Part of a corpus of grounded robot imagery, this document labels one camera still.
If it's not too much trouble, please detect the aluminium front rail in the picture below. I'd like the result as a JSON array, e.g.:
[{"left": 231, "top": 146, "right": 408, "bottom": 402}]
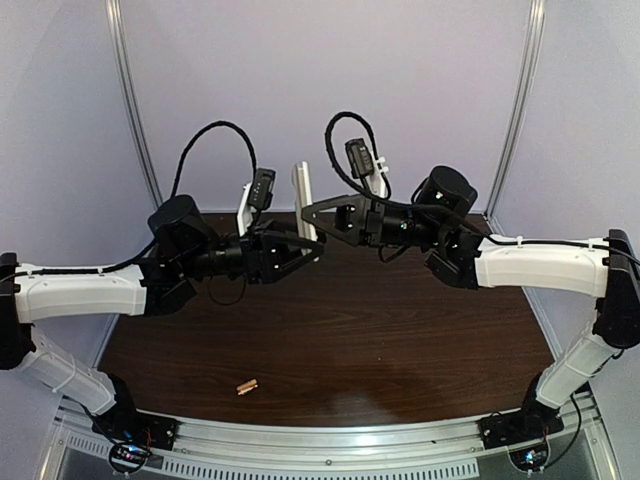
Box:
[{"left": 49, "top": 389, "right": 611, "bottom": 480}]

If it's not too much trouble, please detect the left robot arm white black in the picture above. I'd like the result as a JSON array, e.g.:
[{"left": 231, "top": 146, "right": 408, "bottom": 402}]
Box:
[{"left": 1, "top": 195, "right": 326, "bottom": 434}]

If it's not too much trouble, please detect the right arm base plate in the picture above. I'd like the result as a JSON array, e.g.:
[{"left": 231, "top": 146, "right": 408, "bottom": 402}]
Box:
[{"left": 477, "top": 409, "right": 564, "bottom": 450}]

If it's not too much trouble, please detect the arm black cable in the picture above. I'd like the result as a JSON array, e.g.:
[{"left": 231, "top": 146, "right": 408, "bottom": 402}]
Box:
[
  {"left": 169, "top": 119, "right": 259, "bottom": 201},
  {"left": 324, "top": 111, "right": 381, "bottom": 191}
]

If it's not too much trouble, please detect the circuit board with led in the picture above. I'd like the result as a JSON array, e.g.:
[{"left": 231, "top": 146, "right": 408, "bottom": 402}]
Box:
[
  {"left": 107, "top": 442, "right": 151, "bottom": 475},
  {"left": 508, "top": 443, "right": 550, "bottom": 474}
]

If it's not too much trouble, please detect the left aluminium frame post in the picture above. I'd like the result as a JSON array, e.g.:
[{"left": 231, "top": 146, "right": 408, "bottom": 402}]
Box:
[{"left": 105, "top": 0, "right": 163, "bottom": 208}]

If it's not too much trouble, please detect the white remote control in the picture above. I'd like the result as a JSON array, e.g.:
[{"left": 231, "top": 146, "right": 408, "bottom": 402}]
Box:
[{"left": 292, "top": 161, "right": 317, "bottom": 241}]

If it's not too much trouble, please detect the orange AA battery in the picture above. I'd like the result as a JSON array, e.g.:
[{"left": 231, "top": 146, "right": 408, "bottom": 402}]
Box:
[
  {"left": 236, "top": 379, "right": 258, "bottom": 391},
  {"left": 237, "top": 383, "right": 259, "bottom": 396}
]

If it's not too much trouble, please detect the aluminium frame post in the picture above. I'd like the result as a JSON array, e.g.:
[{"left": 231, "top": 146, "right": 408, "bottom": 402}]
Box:
[
  {"left": 105, "top": 0, "right": 163, "bottom": 208},
  {"left": 485, "top": 0, "right": 546, "bottom": 221}
]

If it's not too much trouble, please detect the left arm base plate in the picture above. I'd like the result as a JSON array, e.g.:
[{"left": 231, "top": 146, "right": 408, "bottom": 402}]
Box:
[{"left": 90, "top": 411, "right": 179, "bottom": 451}]

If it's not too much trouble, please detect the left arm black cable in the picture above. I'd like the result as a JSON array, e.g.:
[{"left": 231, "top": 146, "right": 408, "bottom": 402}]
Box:
[{"left": 169, "top": 119, "right": 259, "bottom": 201}]

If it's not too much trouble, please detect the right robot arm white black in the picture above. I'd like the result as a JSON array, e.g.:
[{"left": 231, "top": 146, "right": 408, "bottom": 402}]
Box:
[{"left": 294, "top": 164, "right": 639, "bottom": 417}]

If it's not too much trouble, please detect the right circuit board with LED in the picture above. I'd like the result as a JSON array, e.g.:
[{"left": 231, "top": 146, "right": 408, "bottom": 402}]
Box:
[{"left": 508, "top": 443, "right": 550, "bottom": 474}]

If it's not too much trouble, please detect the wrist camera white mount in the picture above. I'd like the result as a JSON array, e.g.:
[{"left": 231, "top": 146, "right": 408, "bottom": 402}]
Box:
[
  {"left": 345, "top": 138, "right": 391, "bottom": 199},
  {"left": 236, "top": 168, "right": 276, "bottom": 236}
]

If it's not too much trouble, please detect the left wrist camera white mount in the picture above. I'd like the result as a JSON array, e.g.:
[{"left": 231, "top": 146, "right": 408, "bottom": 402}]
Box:
[{"left": 236, "top": 168, "right": 276, "bottom": 236}]

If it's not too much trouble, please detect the left circuit board with LED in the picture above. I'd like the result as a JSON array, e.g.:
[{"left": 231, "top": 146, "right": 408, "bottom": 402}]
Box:
[{"left": 107, "top": 442, "right": 151, "bottom": 475}]

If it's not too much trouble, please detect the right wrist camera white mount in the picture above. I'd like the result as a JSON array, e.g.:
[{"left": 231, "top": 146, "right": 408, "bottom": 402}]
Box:
[{"left": 345, "top": 138, "right": 391, "bottom": 199}]

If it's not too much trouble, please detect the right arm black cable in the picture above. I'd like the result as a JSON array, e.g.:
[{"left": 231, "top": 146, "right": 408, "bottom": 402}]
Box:
[{"left": 324, "top": 111, "right": 381, "bottom": 191}]

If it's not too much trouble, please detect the right aluminium frame post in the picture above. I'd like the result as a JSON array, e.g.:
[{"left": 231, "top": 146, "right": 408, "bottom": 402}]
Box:
[{"left": 485, "top": 0, "right": 546, "bottom": 221}]

